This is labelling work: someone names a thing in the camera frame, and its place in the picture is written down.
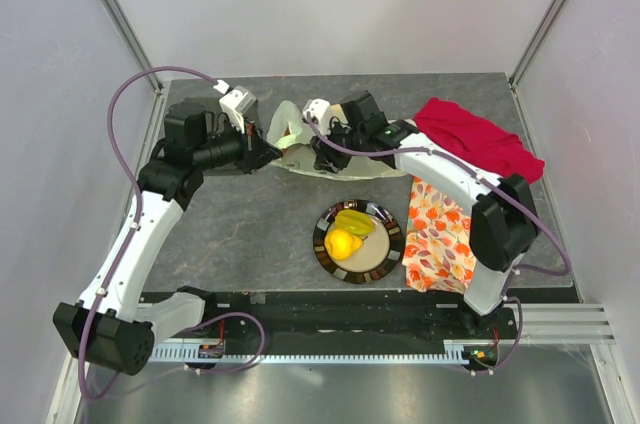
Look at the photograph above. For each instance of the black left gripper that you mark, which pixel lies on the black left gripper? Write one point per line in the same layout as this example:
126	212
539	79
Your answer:
255	151

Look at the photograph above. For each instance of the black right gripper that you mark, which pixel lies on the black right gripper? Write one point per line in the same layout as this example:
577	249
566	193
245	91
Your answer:
326	156

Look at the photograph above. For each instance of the pale green plastic bag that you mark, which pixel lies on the pale green plastic bag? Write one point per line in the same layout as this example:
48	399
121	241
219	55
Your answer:
298	155

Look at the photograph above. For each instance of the yellow fake starfruit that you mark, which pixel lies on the yellow fake starfruit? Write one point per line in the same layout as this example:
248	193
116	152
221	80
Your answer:
355	222

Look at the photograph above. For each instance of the yellow fake pear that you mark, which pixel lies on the yellow fake pear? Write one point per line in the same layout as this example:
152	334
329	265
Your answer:
340	244

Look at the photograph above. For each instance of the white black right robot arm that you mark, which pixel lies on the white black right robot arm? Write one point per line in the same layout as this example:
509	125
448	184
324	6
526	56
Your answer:
501	210

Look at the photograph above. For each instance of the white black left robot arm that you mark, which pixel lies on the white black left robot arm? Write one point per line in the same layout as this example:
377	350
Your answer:
105	326

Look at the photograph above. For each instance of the dark olive cloth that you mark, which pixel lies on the dark olive cloth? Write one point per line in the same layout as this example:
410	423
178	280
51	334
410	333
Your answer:
225	171

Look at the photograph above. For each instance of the cream plate with dark rim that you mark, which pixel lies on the cream plate with dark rim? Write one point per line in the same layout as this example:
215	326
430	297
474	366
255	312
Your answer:
380	252

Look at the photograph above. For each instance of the orange floral cloth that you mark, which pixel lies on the orange floral cloth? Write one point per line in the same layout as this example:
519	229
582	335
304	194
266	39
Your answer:
437	253

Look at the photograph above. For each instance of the red cloth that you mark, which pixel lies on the red cloth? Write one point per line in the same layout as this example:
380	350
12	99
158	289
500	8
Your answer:
477	140

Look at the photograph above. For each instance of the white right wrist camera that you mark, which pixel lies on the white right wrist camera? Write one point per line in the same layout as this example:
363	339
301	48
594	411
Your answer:
322	114

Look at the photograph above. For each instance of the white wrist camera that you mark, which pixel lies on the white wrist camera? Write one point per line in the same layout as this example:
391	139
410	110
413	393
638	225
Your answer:
240	106
322	114

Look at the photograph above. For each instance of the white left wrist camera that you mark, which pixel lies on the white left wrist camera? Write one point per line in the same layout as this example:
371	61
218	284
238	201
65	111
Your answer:
240	106

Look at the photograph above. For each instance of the left aluminium frame post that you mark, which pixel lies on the left aluminium frame post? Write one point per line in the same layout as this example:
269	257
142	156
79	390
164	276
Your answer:
126	31

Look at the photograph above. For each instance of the aluminium frame post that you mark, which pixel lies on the aluminium frame post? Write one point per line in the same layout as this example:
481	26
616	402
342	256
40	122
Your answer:
126	31
542	31

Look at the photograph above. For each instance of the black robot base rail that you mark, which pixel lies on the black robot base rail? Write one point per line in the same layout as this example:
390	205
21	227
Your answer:
358	320

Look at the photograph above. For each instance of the grey slotted cable duct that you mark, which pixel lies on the grey slotted cable duct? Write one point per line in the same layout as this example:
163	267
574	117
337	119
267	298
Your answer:
202	352

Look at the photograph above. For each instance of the right aluminium frame post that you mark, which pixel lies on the right aluminium frame post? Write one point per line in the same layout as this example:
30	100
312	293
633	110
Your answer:
542	31

